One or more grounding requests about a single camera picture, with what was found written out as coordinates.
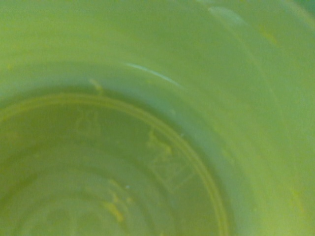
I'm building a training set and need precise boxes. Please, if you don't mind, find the yellow plastic bowl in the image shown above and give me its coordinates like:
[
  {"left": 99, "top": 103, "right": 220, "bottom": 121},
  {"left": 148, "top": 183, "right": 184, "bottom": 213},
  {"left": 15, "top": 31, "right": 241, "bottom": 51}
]
[{"left": 0, "top": 0, "right": 315, "bottom": 236}]

